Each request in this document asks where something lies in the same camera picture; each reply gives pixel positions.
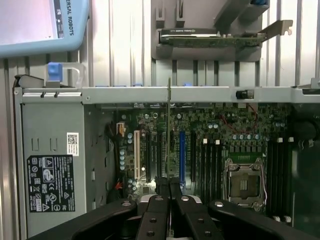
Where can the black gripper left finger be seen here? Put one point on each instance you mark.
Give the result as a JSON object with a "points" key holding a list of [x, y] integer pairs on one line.
{"points": [[152, 220]]}

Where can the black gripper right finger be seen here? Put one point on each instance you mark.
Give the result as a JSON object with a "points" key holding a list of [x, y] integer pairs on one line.
{"points": [[197, 222]]}

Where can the black RAM slot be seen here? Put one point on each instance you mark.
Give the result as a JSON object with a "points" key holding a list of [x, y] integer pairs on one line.
{"points": [[221, 162], [270, 180], [282, 180], [289, 180], [203, 165], [215, 165], [209, 165], [276, 180]]}

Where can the black expansion slot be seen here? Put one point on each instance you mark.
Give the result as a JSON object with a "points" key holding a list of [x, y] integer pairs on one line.
{"points": [[148, 157], [193, 157], [159, 150]]}

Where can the blue expansion slot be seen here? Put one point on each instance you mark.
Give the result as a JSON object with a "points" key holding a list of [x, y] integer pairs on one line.
{"points": [[182, 157]]}

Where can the white expansion slot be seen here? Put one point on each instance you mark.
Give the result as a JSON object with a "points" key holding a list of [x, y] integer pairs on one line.
{"points": [[136, 155]]}

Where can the green motherboard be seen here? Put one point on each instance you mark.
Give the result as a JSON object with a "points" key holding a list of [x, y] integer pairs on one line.
{"points": [[207, 120]]}

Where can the grey open PC case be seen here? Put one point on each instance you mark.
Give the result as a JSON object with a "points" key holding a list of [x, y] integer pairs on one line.
{"points": [[155, 93]]}

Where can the grey power supply unit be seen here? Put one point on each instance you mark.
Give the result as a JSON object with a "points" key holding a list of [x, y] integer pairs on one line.
{"points": [[50, 125]]}

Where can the black fan shroud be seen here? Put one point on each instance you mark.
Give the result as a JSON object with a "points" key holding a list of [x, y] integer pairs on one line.
{"points": [[303, 128]]}

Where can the grey parts rack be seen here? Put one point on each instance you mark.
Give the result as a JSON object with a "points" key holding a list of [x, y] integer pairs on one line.
{"points": [[207, 53]]}

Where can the blue and grey case latch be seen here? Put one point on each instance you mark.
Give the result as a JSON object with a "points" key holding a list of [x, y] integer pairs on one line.
{"points": [[55, 71]]}

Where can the blue-grey robot teach pendant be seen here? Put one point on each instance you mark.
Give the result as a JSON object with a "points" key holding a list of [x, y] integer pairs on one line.
{"points": [[37, 47]]}

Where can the CPU socket with metal frame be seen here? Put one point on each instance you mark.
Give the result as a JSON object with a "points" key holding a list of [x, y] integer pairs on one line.
{"points": [[246, 180]]}

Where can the small black intrusion switch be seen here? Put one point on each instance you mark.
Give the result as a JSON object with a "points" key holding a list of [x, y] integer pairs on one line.
{"points": [[243, 94]]}

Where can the graphics card with metal bracket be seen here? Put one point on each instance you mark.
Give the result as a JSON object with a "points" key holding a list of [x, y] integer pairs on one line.
{"points": [[212, 40]]}

